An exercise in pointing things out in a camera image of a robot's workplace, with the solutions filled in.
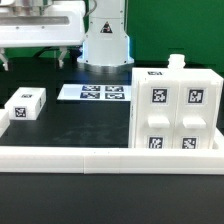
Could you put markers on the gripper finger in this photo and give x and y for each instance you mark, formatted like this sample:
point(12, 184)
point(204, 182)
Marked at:
point(63, 51)
point(4, 59)

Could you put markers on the white cabinet door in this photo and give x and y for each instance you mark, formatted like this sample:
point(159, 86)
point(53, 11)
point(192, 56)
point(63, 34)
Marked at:
point(195, 115)
point(160, 101)

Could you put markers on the white marker sheet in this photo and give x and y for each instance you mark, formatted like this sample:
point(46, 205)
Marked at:
point(92, 92)

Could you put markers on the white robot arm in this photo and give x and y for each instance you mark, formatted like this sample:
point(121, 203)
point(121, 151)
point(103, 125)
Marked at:
point(98, 26)

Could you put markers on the white U-shaped fence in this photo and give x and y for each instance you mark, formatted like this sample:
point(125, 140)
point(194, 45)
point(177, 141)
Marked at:
point(113, 161)

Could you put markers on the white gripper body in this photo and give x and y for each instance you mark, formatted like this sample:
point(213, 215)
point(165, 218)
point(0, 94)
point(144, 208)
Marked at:
point(41, 23)

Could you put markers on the white cabinet top box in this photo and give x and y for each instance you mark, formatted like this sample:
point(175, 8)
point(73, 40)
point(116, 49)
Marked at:
point(26, 103)

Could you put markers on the white cabinet body box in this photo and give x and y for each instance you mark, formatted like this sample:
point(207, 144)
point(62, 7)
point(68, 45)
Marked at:
point(175, 71)

